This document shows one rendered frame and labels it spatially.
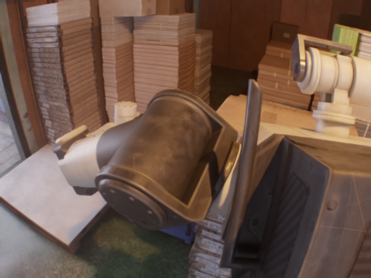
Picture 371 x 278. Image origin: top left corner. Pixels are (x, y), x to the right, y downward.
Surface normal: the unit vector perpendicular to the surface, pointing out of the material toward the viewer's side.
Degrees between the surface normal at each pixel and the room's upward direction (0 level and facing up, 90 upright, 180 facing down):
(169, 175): 50
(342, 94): 67
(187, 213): 43
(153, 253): 0
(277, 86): 90
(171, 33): 92
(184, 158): 57
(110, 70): 94
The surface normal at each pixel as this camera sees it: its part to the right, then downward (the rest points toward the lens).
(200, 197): 0.54, -0.38
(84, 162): -0.64, 0.07
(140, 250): 0.02, -0.84
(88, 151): -0.66, -0.24
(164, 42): -0.40, 0.45
